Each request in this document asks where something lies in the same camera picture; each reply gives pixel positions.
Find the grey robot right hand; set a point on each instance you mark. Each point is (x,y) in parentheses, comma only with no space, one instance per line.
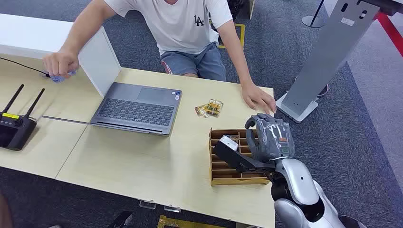
(272,138)

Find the person's right hand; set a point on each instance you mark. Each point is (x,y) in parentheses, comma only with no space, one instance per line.
(61,64)

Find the person's left hand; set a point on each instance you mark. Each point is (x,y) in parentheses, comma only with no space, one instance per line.
(258,97)

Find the blue patterned mouse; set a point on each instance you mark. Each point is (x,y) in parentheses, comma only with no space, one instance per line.
(58,78)

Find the person's left forearm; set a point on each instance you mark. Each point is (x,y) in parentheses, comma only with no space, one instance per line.
(239,64)

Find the person's right forearm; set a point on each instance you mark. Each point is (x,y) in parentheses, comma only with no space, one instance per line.
(82,31)

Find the gold printed card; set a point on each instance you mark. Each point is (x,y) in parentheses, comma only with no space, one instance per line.
(218,105)
(211,110)
(200,111)

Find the wooden slotted card holder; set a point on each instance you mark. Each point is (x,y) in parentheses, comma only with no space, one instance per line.
(226,179)

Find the person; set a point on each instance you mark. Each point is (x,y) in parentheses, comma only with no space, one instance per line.
(179,25)

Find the white desk partition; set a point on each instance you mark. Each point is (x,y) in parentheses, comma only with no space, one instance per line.
(31,34)

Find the dark round floor base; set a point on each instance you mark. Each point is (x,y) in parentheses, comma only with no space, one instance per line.
(323,90)

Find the black controller with antennas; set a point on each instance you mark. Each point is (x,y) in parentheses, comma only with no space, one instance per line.
(15,130)

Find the grey kiosk stand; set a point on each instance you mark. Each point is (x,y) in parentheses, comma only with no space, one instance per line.
(327,53)

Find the grey laptop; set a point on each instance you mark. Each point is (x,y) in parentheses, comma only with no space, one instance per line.
(138,110)

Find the black mechanical device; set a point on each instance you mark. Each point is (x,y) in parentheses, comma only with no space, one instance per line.
(235,8)

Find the stanchion pole with round base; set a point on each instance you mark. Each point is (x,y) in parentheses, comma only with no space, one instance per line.
(313,21)

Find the yellow floor tape line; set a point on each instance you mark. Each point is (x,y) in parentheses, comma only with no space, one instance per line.
(189,224)

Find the dark brown blurred object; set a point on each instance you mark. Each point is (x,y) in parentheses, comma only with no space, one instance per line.
(4,214)

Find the black floor object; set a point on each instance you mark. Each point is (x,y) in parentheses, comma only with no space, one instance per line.
(121,219)

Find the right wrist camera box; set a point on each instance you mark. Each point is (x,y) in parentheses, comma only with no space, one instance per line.
(230,154)

